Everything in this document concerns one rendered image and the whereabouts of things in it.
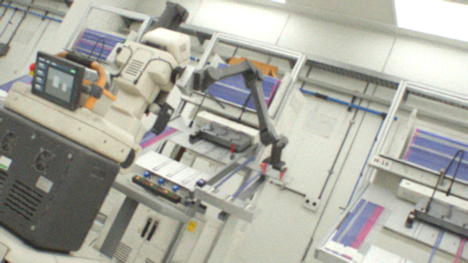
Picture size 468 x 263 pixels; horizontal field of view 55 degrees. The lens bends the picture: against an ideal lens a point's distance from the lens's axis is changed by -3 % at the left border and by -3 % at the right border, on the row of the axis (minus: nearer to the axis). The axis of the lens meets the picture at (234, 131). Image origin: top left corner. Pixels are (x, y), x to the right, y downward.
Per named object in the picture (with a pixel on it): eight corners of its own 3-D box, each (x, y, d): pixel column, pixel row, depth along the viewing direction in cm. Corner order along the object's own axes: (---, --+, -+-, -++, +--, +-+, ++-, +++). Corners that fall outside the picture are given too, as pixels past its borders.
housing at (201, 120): (253, 154, 310) (254, 136, 303) (195, 131, 333) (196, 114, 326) (259, 149, 316) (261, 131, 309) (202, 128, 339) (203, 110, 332)
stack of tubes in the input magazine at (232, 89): (263, 113, 307) (280, 78, 312) (202, 92, 332) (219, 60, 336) (269, 120, 318) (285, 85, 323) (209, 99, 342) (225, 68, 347)
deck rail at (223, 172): (191, 200, 258) (191, 191, 255) (189, 199, 259) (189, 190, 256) (258, 152, 311) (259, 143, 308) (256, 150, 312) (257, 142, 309)
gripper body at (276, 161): (268, 158, 247) (270, 146, 244) (285, 165, 243) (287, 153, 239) (262, 163, 242) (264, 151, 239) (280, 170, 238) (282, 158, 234)
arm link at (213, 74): (239, 65, 262) (251, 55, 256) (252, 85, 261) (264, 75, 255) (191, 78, 226) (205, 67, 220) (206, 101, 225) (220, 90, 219)
